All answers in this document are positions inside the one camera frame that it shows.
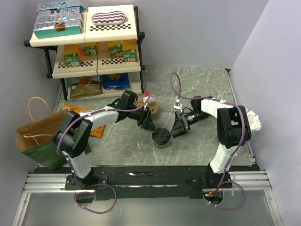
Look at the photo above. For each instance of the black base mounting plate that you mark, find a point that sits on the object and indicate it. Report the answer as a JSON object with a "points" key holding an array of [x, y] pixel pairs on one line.
{"points": [[147, 182]]}

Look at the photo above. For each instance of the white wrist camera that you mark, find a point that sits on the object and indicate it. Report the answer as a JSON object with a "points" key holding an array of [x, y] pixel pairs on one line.
{"points": [[177, 105], [148, 99]]}

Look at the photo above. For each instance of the blue chip bag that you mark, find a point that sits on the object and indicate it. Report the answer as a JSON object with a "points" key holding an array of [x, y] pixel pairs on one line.
{"points": [[116, 81]]}

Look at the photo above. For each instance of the green small box centre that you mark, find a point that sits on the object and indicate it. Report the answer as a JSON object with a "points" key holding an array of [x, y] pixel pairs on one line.
{"points": [[90, 50]]}

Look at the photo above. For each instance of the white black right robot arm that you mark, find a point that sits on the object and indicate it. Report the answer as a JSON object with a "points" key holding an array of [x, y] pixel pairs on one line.
{"points": [[233, 129]]}

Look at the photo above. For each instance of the grey cup of straws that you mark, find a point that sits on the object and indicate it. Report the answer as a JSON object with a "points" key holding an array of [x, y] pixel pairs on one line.
{"points": [[254, 121]]}

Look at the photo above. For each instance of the orange snack bag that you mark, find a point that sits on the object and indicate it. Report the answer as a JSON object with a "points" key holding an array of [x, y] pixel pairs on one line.
{"points": [[98, 132]]}

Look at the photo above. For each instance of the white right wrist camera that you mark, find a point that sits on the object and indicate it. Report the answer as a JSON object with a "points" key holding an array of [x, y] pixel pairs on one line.
{"points": [[177, 105]]}

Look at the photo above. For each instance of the cream three-tier shelf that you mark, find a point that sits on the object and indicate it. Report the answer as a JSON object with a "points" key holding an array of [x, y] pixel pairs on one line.
{"points": [[101, 64]]}

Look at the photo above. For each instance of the green small box front-right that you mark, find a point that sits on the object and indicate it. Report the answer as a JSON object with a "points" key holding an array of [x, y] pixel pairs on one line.
{"points": [[129, 56]]}

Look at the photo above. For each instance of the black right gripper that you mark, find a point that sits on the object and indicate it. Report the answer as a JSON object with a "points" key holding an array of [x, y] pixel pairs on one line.
{"points": [[181, 126]]}

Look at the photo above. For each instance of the brown snack bag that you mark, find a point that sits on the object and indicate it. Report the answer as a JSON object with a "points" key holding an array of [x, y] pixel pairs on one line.
{"points": [[86, 86]]}

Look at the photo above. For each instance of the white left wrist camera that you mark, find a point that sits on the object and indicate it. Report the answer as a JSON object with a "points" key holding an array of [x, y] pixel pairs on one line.
{"points": [[148, 99]]}

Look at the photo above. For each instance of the green small box left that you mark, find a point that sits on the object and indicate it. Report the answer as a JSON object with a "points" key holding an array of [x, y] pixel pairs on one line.
{"points": [[72, 60]]}

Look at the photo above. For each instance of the brown paper bag with handles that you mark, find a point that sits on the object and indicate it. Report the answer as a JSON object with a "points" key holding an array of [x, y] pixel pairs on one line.
{"points": [[34, 140]]}

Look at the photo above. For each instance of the brown cardboard cup carrier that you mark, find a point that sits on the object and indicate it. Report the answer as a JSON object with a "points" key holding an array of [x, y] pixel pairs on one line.
{"points": [[153, 106]]}

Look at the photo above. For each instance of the green small box right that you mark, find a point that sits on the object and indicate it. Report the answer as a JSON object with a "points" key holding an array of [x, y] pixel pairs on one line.
{"points": [[115, 51]]}

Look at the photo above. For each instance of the green paper coffee cup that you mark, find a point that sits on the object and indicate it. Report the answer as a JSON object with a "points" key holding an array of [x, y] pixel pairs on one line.
{"points": [[161, 144]]}

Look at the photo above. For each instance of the black plastic cup lid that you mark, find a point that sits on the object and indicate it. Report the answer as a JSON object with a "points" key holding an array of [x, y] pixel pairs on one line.
{"points": [[161, 134]]}

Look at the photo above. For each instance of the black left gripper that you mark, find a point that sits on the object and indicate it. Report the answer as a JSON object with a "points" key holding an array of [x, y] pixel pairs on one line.
{"points": [[146, 121]]}

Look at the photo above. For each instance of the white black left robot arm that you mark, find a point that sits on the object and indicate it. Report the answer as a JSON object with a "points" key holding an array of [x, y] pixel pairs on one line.
{"points": [[72, 135]]}

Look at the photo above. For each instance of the striped purple cloth pad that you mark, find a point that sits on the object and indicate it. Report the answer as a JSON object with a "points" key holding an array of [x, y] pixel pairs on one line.
{"points": [[109, 18]]}

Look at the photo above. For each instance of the teal tissue box front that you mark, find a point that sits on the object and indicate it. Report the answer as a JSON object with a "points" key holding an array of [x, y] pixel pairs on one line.
{"points": [[57, 29]]}

